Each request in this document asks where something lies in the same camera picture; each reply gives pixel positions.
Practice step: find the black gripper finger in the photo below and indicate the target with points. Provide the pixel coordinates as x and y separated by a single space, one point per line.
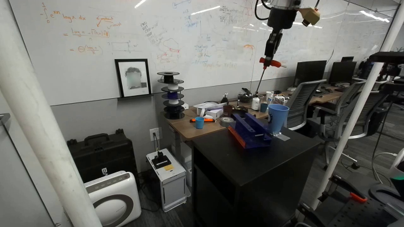
277 40
270 44

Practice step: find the black monitor left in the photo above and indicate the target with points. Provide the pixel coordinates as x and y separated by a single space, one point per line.
309 71

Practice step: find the white box on desk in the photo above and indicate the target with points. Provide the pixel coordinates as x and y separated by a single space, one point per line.
210 110

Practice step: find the blue plastic cup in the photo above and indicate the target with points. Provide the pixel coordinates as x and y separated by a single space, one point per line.
278 116

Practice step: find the black cabinet table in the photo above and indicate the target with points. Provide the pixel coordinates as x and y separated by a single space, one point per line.
234 187

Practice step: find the white air purifier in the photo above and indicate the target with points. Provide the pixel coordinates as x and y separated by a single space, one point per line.
115 198

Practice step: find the black monitor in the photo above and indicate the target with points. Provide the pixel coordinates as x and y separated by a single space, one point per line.
341 72
309 71

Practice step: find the framed portrait picture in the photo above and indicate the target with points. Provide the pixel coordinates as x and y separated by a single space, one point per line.
133 77

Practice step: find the white diagonal pole right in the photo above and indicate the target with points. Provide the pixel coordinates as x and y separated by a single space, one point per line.
362 97

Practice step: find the black monitor right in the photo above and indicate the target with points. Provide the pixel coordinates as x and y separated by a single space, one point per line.
341 72

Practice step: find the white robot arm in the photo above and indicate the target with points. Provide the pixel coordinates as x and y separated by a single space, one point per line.
284 4

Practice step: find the wooden desk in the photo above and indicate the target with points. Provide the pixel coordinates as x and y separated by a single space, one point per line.
188 127

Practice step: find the gold wrist camera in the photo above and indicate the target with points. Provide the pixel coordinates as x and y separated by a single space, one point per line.
311 16

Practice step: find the white diagonal pole left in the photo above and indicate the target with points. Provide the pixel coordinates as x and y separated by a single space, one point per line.
25 98

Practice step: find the wall power outlet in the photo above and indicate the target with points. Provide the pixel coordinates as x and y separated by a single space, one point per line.
154 134

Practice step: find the stack of filament spools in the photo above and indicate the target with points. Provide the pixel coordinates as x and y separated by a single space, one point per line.
172 95

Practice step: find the white diagonal pole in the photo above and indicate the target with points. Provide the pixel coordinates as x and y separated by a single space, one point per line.
362 97
25 98

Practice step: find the grey tape roll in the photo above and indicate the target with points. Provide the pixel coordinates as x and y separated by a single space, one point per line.
226 121

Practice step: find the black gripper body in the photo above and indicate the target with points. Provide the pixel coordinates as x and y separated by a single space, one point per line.
282 18

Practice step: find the grey office chair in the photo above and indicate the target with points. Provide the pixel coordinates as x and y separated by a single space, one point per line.
299 102

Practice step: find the blue platform rack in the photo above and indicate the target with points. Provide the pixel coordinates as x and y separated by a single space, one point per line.
250 132

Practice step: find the orange handled screwdriver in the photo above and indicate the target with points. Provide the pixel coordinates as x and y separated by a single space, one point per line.
265 63

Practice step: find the black hard case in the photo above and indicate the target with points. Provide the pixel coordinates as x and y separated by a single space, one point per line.
102 154

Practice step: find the orange handled tool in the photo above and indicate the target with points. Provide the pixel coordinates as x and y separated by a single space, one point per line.
206 120

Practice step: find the white box device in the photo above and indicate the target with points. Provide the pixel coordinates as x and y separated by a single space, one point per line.
172 178

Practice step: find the small teal cup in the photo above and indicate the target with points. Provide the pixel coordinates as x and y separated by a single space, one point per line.
200 122

